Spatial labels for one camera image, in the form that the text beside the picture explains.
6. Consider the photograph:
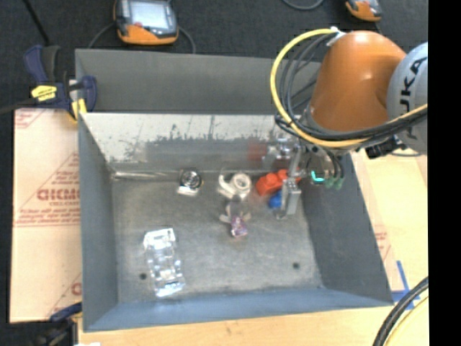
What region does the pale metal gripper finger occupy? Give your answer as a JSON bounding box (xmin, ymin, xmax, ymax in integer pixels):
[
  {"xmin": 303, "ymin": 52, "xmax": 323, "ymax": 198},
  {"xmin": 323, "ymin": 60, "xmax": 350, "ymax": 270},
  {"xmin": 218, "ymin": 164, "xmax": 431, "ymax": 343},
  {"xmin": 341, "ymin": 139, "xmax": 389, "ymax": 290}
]
[
  {"xmin": 285, "ymin": 178, "xmax": 303, "ymax": 216},
  {"xmin": 274, "ymin": 185, "xmax": 289, "ymax": 221}
]

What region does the small blue toy block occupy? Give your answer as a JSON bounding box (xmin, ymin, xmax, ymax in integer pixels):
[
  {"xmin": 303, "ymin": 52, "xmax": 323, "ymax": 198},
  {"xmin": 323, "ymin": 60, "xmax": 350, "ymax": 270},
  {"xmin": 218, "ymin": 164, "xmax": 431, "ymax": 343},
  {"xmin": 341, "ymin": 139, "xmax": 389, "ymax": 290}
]
[{"xmin": 267, "ymin": 190, "xmax": 284, "ymax": 209}]

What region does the red toy block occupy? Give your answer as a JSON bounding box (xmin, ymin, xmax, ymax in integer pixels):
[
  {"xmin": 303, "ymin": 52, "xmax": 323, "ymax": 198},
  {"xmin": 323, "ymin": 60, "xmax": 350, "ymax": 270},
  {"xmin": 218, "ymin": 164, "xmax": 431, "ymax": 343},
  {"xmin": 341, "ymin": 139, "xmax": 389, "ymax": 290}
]
[{"xmin": 255, "ymin": 169, "xmax": 291, "ymax": 196}]

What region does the small purple toy figure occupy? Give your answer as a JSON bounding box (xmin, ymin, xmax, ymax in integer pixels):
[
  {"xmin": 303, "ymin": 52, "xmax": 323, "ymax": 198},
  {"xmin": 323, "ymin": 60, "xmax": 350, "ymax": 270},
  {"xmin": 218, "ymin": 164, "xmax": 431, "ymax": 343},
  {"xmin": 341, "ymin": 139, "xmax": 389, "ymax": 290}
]
[{"xmin": 219, "ymin": 202, "xmax": 252, "ymax": 239}]

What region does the white and clear tape dispenser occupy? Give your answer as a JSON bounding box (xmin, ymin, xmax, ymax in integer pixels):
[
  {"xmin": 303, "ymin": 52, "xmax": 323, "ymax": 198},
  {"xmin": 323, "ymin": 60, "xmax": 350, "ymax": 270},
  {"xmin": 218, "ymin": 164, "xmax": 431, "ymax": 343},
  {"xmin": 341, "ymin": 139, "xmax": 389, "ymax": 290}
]
[{"xmin": 217, "ymin": 171, "xmax": 253, "ymax": 202}]

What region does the grey metal bin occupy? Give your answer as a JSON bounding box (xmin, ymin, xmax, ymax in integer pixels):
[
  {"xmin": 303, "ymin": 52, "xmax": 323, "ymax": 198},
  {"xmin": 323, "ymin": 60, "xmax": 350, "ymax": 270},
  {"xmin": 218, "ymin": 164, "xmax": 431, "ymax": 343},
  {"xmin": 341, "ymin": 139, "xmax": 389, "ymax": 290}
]
[{"xmin": 74, "ymin": 48, "xmax": 395, "ymax": 333}]

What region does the round silver metal thing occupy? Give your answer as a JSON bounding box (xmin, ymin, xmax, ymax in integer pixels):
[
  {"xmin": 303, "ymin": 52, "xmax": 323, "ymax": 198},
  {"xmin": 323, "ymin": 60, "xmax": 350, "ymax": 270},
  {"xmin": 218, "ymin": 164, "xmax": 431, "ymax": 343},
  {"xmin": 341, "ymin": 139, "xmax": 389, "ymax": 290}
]
[{"xmin": 176, "ymin": 168, "xmax": 205, "ymax": 197}]

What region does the clear plastic box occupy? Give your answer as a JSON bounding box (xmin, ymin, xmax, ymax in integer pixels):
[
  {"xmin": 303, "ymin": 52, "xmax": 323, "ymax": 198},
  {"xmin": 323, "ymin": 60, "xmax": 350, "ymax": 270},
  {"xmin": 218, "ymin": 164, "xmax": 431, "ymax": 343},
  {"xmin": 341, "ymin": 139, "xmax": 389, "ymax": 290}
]
[{"xmin": 143, "ymin": 227, "xmax": 187, "ymax": 298}]

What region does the brown cardboard board, red print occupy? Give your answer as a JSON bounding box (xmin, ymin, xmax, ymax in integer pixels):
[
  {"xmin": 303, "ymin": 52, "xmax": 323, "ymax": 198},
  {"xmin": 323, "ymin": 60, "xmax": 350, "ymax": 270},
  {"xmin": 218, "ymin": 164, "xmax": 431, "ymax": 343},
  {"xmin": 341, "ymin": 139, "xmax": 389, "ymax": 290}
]
[{"xmin": 9, "ymin": 107, "xmax": 84, "ymax": 324}]

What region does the black cylinder on white bracket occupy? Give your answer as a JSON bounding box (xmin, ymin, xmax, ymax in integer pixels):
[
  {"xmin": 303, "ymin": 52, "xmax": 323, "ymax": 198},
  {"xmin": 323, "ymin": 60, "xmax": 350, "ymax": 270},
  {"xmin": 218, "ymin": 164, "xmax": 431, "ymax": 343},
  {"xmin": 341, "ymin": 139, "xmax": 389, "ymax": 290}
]
[{"xmin": 354, "ymin": 136, "xmax": 406, "ymax": 159}]

